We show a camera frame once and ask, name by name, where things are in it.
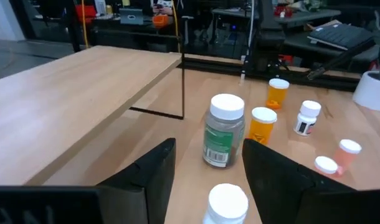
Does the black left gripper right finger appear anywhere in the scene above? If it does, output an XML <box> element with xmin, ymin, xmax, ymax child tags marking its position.
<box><xmin>242</xmin><ymin>138</ymin><xmax>380</xmax><ymax>224</ymax></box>

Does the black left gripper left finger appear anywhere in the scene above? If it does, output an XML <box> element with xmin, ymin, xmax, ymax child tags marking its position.
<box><xmin>0</xmin><ymin>138</ymin><xmax>177</xmax><ymax>224</ymax></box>

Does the pink pill bottle white cap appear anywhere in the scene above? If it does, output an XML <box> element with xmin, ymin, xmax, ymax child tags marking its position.
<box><xmin>313</xmin><ymin>155</ymin><xmax>345</xmax><ymax>178</ymax></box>
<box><xmin>333</xmin><ymin>139</ymin><xmax>363</xmax><ymax>175</ymax></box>

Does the white bottle with blue label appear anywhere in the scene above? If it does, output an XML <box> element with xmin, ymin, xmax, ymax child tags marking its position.
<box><xmin>202</xmin><ymin>182</ymin><xmax>250</xmax><ymax>224</ymax></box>

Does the orange pill bottle white cap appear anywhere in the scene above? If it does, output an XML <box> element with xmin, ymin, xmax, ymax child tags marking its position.
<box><xmin>265</xmin><ymin>77</ymin><xmax>290</xmax><ymax>110</ymax></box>
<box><xmin>248</xmin><ymin>106</ymin><xmax>278</xmax><ymax>146</ymax></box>

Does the small white bottle red label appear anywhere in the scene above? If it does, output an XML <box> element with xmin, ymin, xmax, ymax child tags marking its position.
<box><xmin>293</xmin><ymin>100</ymin><xmax>322</xmax><ymax>137</ymax></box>

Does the large green-label bottle white cap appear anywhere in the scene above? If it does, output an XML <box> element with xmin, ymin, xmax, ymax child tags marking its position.
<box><xmin>202</xmin><ymin>93</ymin><xmax>246</xmax><ymax>169</ymax></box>

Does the wooden shelf with black legs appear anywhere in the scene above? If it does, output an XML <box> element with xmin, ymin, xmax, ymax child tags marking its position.
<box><xmin>0</xmin><ymin>17</ymin><xmax>186</xmax><ymax>187</ymax></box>

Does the white plant pot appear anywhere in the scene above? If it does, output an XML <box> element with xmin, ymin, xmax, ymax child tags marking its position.
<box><xmin>351</xmin><ymin>70</ymin><xmax>380</xmax><ymax>112</ymax></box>

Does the black desk support bar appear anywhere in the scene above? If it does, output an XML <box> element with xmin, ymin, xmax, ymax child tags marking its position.
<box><xmin>306</xmin><ymin>39</ymin><xmax>376</xmax><ymax>80</ymax></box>

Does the grey desk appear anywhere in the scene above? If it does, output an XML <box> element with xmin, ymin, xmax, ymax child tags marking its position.
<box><xmin>211</xmin><ymin>7</ymin><xmax>342</xmax><ymax>29</ymax></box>

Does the orange bin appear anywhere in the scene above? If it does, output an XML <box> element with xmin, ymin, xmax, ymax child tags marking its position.
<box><xmin>151</xmin><ymin>14</ymin><xmax>169</xmax><ymax>29</ymax></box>

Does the red object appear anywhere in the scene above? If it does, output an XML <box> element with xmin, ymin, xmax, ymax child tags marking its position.
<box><xmin>273</xmin><ymin>4</ymin><xmax>293</xmax><ymax>19</ymax></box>

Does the grey case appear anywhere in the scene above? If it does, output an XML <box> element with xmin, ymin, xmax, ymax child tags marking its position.
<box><xmin>118</xmin><ymin>7</ymin><xmax>145</xmax><ymax>26</ymax></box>

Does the red box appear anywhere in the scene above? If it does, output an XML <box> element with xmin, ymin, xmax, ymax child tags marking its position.
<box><xmin>74</xmin><ymin>4</ymin><xmax>97</xmax><ymax>25</ymax></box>

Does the person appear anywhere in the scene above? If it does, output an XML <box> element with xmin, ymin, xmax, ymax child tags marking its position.
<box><xmin>151</xmin><ymin>0</ymin><xmax>178</xmax><ymax>16</ymax></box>

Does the black aluminium table frame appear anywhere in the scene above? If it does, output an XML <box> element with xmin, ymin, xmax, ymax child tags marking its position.
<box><xmin>176</xmin><ymin>55</ymin><xmax>363</xmax><ymax>93</ymax></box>

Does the yellow cable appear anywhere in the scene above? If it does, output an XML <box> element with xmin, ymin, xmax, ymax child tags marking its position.
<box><xmin>80</xmin><ymin>0</ymin><xmax>90</xmax><ymax>49</ymax></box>
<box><xmin>170</xmin><ymin>0</ymin><xmax>181</xmax><ymax>52</ymax></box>

